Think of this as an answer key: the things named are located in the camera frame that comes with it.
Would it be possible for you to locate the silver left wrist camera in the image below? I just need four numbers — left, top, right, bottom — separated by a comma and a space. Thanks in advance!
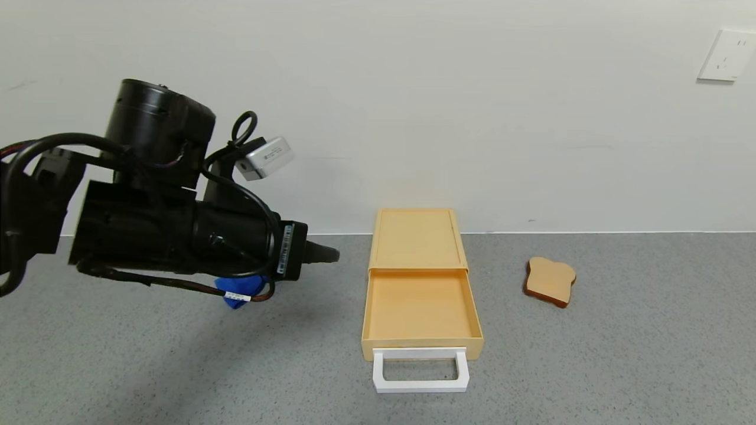
236, 136, 295, 182

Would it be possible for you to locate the yellow drawer with white handle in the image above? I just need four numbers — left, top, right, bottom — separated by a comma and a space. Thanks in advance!
361, 268, 485, 394

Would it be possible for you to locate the toast slice toy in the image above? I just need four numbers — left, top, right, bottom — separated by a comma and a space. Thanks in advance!
523, 257, 577, 309

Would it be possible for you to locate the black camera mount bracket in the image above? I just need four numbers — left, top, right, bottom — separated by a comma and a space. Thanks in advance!
203, 138, 268, 208

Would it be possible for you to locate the black camera cable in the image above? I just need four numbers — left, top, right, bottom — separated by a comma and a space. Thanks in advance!
201, 110, 281, 278

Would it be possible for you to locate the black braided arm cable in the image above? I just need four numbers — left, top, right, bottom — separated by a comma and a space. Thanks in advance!
77, 263, 276, 303

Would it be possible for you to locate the blue rolled cloth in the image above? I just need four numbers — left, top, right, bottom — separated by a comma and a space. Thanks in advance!
214, 275, 264, 310

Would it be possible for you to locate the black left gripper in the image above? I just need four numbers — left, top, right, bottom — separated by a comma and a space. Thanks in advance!
193, 201, 340, 281

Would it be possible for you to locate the white wall socket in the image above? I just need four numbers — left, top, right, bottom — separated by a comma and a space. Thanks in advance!
697, 29, 756, 83

